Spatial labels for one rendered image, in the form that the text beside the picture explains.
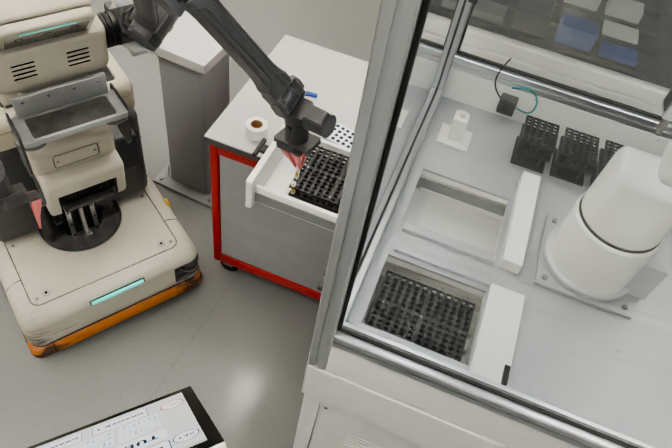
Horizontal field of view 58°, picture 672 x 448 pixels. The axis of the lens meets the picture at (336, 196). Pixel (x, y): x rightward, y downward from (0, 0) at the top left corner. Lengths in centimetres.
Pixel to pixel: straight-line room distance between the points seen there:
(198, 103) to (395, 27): 178
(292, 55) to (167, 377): 123
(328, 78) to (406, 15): 155
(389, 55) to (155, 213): 177
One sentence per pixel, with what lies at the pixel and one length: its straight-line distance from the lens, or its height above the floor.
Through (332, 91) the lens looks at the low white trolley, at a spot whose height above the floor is 76.
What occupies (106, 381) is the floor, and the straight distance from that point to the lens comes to 235.
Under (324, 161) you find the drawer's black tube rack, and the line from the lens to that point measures 169.
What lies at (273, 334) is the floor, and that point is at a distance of 239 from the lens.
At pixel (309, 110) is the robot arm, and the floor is 119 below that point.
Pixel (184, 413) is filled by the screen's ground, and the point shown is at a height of 107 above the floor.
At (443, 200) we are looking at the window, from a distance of 82.
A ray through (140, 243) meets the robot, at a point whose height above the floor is 28.
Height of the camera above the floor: 211
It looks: 49 degrees down
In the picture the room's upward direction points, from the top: 11 degrees clockwise
